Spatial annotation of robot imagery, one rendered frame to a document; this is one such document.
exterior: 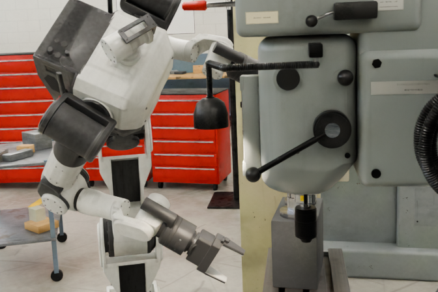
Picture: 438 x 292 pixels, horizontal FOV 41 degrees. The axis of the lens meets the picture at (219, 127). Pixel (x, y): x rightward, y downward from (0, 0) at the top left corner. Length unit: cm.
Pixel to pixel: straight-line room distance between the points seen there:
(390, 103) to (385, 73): 5
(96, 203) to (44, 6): 967
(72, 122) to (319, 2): 64
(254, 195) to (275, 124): 195
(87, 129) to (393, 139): 69
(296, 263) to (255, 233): 156
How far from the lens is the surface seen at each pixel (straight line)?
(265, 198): 306
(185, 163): 597
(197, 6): 132
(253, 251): 317
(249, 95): 120
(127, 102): 143
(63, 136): 140
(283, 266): 159
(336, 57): 111
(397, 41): 111
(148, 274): 193
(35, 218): 430
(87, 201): 162
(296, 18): 109
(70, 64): 147
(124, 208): 161
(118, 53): 137
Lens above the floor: 165
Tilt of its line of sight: 10 degrees down
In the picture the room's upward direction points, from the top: 2 degrees counter-clockwise
